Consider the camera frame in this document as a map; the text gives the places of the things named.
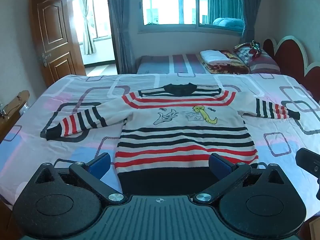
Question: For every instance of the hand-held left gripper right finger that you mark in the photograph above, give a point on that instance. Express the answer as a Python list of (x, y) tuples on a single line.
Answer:
[(220, 166)]

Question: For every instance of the sliding glass window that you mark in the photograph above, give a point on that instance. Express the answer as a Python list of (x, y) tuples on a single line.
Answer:
[(175, 2)]

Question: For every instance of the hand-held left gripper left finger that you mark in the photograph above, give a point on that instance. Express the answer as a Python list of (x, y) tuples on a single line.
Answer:
[(100, 166)]

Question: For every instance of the plaid pillow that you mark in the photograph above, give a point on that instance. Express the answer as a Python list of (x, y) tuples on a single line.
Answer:
[(262, 63)]

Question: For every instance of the grey curtain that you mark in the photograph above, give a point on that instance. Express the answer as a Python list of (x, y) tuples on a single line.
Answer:
[(248, 12), (120, 25)]

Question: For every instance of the white folded cloth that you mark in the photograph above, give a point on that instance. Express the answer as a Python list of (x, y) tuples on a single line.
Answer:
[(215, 56)]

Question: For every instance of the white sheer curtain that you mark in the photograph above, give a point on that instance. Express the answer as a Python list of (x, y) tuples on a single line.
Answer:
[(87, 30)]

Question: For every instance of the teal fluffy blanket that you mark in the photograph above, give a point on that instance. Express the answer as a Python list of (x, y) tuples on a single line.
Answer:
[(228, 23)]

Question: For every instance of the red patterned folded blanket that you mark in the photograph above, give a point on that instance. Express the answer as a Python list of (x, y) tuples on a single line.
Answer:
[(230, 67)]

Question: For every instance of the red headboard with white trim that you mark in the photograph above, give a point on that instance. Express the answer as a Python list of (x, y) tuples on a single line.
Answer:
[(290, 57)]

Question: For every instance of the brown wooden door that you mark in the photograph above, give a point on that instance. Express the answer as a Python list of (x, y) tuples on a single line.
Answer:
[(55, 35)]

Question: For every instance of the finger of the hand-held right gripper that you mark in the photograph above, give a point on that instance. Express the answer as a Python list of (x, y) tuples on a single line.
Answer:
[(306, 160)]

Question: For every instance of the brown wooden nightstand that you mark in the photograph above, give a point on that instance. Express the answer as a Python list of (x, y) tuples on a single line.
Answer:
[(10, 115)]

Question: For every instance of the bed with patterned sheet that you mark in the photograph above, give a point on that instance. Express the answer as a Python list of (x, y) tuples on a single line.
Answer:
[(75, 92)]

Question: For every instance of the bed with striped sheet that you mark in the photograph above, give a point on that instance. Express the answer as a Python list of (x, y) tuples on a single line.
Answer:
[(160, 65)]

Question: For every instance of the colourful crumpled cloth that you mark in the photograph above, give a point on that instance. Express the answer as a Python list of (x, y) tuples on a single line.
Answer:
[(255, 46)]

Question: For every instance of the striped knit sweater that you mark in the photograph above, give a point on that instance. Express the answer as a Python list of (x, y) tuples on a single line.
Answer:
[(185, 130)]

